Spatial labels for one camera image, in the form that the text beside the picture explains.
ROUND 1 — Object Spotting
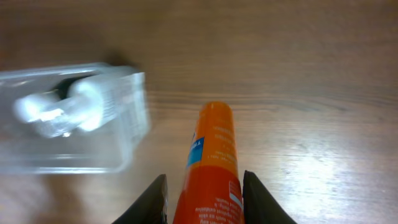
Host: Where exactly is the white spray bottle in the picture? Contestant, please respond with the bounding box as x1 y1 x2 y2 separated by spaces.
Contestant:
13 72 149 138

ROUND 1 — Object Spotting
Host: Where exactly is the clear plastic container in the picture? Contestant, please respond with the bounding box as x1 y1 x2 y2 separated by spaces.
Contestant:
1 63 150 174

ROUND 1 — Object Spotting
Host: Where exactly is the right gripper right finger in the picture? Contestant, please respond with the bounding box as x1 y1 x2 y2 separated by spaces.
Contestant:
243 170 297 224

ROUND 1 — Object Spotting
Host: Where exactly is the orange tube white cap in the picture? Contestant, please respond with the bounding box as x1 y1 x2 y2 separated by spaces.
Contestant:
173 101 244 224

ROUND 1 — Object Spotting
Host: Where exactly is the dark bottle white cap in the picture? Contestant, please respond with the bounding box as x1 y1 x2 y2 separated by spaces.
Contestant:
52 75 90 100

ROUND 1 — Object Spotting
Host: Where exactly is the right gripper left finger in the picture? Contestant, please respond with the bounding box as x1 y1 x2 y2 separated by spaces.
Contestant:
113 174 168 224

